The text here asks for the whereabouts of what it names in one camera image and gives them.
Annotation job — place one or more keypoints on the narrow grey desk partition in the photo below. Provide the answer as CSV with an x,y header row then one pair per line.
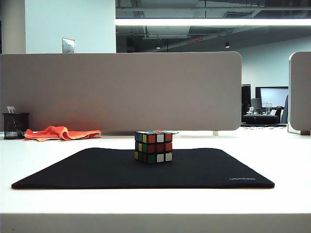
x,y
301,92

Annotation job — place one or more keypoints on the large display monitor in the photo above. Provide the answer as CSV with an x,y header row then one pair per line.
x,y
273,95

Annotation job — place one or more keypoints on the metal wall switch plate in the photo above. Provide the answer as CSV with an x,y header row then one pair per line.
x,y
68,45

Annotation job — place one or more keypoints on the orange cloth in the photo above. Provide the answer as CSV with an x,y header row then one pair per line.
x,y
60,134

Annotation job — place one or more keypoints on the brown partition foot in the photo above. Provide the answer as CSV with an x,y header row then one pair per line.
x,y
305,132

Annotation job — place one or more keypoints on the long ceiling light strip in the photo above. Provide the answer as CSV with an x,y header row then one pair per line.
x,y
206,22

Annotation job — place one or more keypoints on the black mouse pad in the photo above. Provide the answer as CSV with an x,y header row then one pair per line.
x,y
109,170

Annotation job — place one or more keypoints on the wide grey desk partition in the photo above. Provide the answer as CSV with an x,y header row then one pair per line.
x,y
121,92

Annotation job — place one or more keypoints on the round black low table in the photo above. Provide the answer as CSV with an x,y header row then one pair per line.
x,y
260,119

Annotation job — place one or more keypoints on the black mesh pen holder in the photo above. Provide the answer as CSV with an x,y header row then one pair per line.
x,y
15,126

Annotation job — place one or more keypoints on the clear bottle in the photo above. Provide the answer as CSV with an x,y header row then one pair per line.
x,y
268,108

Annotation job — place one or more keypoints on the black ceiling spotlight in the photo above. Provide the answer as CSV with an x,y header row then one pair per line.
x,y
227,44

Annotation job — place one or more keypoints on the tall black cabinet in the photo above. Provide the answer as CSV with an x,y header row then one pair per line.
x,y
246,99

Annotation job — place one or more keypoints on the red ceiling sign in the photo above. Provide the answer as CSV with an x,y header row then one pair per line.
x,y
194,41

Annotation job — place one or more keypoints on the small item in pen holder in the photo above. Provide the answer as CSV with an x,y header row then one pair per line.
x,y
10,109

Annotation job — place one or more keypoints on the white partition foot bracket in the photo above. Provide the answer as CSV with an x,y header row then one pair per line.
x,y
215,133

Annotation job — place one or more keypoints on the multicoloured puzzle cube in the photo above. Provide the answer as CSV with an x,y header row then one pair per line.
x,y
155,148

